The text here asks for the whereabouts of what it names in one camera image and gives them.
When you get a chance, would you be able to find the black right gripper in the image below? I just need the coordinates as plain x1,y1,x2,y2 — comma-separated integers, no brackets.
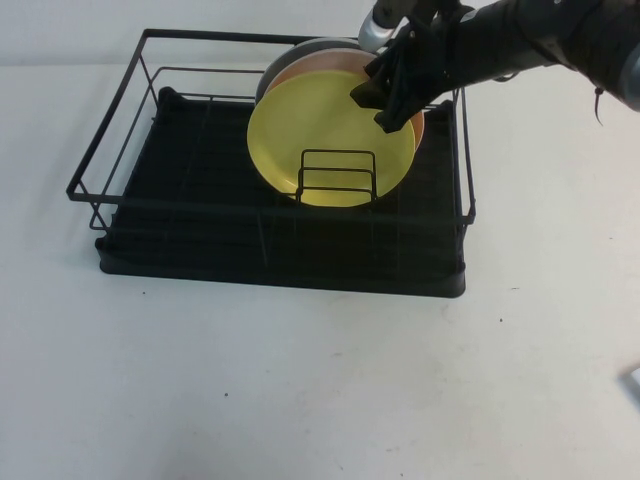
348,13,464,135

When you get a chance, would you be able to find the yellow round plate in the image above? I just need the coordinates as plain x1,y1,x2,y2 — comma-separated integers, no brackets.
246,69,419,210

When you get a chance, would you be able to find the black wire dish rack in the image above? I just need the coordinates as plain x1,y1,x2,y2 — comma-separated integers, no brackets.
65,28,478,234

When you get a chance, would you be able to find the pink round plate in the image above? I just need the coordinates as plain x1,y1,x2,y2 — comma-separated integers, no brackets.
263,48,427,151

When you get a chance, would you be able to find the black plastic drip tray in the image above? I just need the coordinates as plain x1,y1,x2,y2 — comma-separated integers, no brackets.
94,86,468,302

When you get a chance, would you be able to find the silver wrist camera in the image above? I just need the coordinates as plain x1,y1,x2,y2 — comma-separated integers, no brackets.
356,8,404,54

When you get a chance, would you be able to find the grey round plate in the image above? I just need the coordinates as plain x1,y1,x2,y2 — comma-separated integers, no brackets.
254,38,371,109

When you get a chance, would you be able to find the grey metal block corner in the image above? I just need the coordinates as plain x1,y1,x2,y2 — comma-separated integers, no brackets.
619,367,640,401

